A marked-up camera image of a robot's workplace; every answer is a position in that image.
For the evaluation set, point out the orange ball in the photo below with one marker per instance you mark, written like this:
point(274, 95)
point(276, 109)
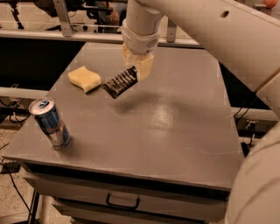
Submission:
point(270, 3)

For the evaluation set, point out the grey metal railing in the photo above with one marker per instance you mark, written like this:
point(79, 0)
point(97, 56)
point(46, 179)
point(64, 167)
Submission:
point(29, 22)

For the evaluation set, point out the person in background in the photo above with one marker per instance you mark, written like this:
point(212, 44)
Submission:
point(108, 21)

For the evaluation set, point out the blue silver redbull can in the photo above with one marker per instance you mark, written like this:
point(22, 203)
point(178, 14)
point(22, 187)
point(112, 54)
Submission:
point(47, 115)

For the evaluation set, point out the black rxbar chocolate bar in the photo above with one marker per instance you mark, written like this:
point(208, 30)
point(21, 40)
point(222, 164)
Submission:
point(121, 83)

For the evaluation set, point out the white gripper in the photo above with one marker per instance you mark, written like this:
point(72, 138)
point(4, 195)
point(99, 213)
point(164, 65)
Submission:
point(139, 44)

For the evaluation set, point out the yellow sponge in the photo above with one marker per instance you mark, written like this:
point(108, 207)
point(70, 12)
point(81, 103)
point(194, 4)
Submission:
point(85, 79)

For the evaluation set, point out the grey drawer cabinet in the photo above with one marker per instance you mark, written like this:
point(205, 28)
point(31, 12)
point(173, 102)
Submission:
point(170, 140)

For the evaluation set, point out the black drawer handle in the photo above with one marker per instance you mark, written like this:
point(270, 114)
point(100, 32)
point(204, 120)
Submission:
point(122, 202)

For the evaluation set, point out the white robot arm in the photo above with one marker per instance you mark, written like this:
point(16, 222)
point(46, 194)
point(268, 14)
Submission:
point(246, 44)

